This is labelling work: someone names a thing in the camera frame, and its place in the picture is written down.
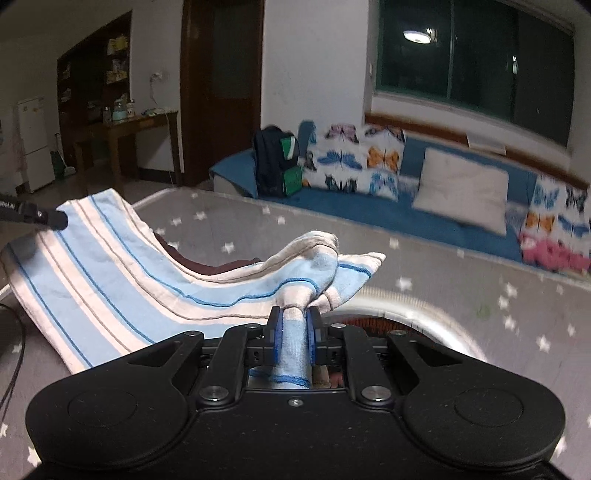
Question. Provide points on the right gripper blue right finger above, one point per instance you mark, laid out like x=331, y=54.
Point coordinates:
x=350, y=349

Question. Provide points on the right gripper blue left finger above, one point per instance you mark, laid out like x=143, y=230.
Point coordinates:
x=240, y=349

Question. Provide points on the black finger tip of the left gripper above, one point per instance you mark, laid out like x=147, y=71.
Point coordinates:
x=25, y=212

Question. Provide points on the blue white striped shirt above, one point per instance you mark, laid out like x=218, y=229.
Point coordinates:
x=105, y=287

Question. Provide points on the white refrigerator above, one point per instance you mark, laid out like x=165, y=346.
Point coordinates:
x=39, y=170

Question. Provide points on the black round induction cooktop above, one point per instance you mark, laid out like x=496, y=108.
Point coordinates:
x=375, y=326

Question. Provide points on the dark wooden desk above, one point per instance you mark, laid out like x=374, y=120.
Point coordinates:
x=114, y=134

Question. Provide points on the teal jar on desk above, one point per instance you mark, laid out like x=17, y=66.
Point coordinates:
x=119, y=112

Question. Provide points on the dark wooden bookshelf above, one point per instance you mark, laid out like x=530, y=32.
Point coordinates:
x=91, y=76

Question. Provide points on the blue sofa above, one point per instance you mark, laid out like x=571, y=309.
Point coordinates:
x=236, y=174

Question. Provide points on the left butterfly pillow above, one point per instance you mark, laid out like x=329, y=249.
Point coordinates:
x=352, y=159

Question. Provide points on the butterfly pillow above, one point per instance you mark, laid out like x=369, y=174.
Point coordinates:
x=352, y=159
x=561, y=213

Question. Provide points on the dark backpack with green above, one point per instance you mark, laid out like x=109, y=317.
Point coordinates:
x=278, y=173

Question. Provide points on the grey star tablecloth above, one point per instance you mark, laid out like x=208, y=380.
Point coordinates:
x=525, y=320

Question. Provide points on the beige plain pillow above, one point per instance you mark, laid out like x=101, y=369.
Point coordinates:
x=462, y=190

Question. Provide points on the pink plush toy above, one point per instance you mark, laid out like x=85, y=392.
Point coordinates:
x=552, y=256

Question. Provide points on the book on window ledge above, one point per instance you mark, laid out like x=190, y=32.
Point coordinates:
x=484, y=144

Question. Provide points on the right butterfly pillow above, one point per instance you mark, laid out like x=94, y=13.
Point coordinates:
x=561, y=213

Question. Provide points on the dark wooden door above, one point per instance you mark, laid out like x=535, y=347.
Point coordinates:
x=221, y=60

